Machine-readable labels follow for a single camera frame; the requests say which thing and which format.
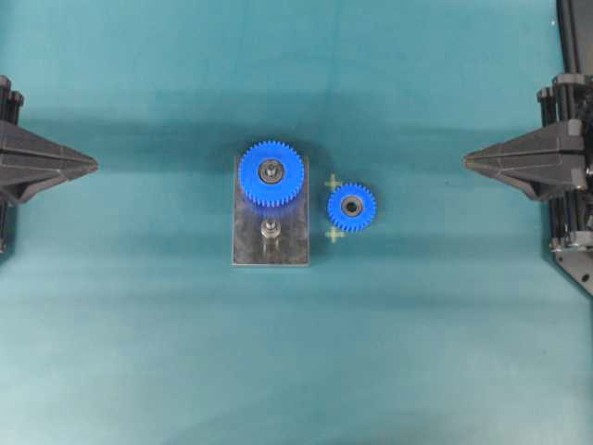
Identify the lower yellow cross mark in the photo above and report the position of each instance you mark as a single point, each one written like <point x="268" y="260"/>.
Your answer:
<point x="333" y="234"/>

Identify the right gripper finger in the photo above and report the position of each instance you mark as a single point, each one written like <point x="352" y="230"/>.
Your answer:
<point x="561" y="137"/>
<point x="540" y="177"/>

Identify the free steel shaft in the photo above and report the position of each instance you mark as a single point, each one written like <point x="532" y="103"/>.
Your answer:
<point x="270" y="229"/>

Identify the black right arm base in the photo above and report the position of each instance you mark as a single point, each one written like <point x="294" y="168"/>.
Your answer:
<point x="575" y="26"/>

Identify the upper yellow cross mark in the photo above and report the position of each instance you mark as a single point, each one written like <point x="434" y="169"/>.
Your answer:
<point x="333" y="182"/>

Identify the metal base plate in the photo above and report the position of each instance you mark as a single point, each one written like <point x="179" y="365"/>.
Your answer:
<point x="291" y="249"/>

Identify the small blue gear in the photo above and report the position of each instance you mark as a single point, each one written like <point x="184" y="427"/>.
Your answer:
<point x="351" y="207"/>

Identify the large blue gear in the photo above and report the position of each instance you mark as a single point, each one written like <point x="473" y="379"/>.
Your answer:
<point x="278" y="194"/>

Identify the yellow cross mark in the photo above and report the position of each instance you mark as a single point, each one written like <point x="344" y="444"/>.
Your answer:
<point x="333" y="182"/>
<point x="333" y="234"/>

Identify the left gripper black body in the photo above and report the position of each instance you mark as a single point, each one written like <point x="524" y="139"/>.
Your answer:
<point x="11" y="102"/>

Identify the steel shaft under large gear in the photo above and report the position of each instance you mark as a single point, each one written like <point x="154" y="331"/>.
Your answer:
<point x="271" y="172"/>

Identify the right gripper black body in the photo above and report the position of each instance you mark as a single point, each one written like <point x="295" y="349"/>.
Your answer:
<point x="570" y="213"/>

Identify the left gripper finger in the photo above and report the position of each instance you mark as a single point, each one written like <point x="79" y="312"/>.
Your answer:
<point x="16" y="140"/>
<point x="21" y="184"/>

